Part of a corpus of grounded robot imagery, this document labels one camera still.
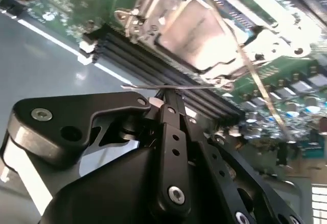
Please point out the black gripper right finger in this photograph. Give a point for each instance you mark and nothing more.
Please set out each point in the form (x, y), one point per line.
(224, 175)

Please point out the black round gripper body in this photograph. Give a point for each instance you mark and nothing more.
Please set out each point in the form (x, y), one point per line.
(115, 198)

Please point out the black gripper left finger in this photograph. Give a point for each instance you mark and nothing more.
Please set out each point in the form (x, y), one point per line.
(51, 129)

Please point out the silver topped CPU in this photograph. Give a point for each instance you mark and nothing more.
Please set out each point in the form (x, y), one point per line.
(194, 35)

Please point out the metal CPU socket cover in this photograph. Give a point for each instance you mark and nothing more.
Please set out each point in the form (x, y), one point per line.
(153, 27)

